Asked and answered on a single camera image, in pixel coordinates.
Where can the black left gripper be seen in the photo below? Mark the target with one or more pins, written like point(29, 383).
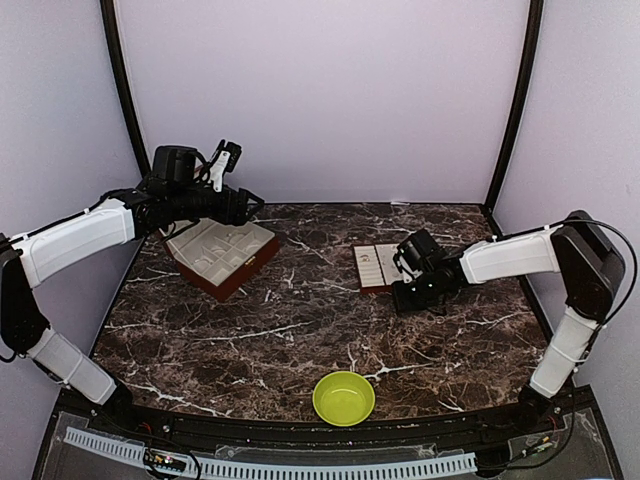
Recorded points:
point(238, 216)

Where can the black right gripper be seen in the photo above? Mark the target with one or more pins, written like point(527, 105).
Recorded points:
point(402, 303)

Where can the brown ring earring tray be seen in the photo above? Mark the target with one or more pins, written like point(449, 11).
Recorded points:
point(376, 268)

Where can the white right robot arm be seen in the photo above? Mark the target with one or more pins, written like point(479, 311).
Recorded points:
point(594, 263)

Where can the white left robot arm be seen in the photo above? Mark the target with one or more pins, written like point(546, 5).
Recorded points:
point(182, 186)

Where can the brown wooden jewelry box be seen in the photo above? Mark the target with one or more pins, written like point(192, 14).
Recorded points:
point(218, 259)

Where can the green bowl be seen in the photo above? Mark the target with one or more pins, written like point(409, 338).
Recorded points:
point(343, 398)

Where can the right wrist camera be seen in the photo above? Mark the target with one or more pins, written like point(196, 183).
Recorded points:
point(403, 267)

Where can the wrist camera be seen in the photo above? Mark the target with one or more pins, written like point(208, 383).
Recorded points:
point(403, 267)
point(223, 161)

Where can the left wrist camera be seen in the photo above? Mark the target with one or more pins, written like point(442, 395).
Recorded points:
point(223, 161)

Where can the white slotted cable duct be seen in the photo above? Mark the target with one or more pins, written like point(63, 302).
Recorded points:
point(167, 464)

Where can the black left frame post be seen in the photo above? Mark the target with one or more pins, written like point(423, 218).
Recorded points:
point(121, 80)

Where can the black frame post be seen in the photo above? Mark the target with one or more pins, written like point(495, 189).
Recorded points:
point(121, 80)
point(521, 89)

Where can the black right frame post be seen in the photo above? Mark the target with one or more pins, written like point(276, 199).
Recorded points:
point(521, 89)

